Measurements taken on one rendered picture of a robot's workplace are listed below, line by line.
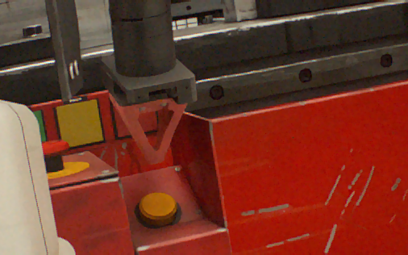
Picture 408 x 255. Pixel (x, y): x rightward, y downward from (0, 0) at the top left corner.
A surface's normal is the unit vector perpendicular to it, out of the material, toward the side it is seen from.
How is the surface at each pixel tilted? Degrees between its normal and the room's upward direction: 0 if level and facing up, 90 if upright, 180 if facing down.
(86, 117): 90
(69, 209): 90
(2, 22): 90
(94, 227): 90
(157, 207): 35
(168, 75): 15
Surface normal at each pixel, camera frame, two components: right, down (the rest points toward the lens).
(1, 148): 0.78, -0.11
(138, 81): -0.07, -0.91
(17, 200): 0.91, -0.15
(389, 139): 0.26, 0.11
